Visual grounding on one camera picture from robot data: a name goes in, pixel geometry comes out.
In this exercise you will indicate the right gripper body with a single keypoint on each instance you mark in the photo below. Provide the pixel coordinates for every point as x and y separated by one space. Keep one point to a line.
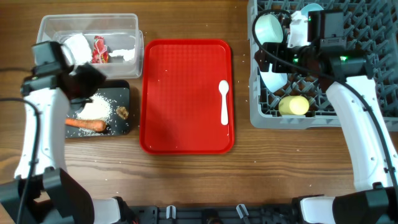
296 55

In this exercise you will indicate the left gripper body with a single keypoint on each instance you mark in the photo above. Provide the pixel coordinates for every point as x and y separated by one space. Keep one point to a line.
82 83

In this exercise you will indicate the blue bowl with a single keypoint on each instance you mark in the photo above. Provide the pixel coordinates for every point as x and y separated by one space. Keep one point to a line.
273 81

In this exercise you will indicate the red snack wrapper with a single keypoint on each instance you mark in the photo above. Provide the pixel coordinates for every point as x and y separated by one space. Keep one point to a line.
100 51

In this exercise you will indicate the green bowl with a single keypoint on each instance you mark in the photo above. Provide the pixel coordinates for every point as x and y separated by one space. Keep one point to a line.
268 29

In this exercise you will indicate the white rice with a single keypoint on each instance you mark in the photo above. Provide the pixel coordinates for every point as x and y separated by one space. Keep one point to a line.
98 107

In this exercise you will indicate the yellow cup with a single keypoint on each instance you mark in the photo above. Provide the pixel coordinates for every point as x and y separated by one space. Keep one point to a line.
293 105

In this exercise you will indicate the orange carrot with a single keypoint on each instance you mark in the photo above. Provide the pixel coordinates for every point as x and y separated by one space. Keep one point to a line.
94 125

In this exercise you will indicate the brown food scrap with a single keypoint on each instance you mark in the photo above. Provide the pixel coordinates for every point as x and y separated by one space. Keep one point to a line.
122 112

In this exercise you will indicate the small white tissue piece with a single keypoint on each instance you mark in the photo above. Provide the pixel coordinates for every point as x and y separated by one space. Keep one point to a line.
123 55

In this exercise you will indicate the light blue plate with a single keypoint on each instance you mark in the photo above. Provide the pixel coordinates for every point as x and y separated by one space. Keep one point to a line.
310 7

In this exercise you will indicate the white plastic spoon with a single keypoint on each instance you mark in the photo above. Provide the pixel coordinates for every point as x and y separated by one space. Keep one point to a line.
224 89

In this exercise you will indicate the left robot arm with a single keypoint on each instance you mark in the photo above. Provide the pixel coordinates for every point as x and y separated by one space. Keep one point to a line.
42 190

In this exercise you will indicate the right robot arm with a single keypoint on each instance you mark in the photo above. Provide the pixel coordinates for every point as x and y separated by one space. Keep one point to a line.
316 46

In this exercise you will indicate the black waste tray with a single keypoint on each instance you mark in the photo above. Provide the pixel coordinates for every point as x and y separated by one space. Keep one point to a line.
118 91

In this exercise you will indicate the grey dishwasher rack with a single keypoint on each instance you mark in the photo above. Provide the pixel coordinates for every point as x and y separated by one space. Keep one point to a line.
369 25

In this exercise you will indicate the clear plastic bin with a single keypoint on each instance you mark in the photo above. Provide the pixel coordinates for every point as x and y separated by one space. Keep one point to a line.
120 31

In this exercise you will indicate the red serving tray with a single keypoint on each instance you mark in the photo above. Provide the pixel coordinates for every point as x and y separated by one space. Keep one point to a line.
181 101

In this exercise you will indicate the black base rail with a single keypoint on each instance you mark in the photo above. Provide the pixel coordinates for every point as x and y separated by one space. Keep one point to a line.
265 214

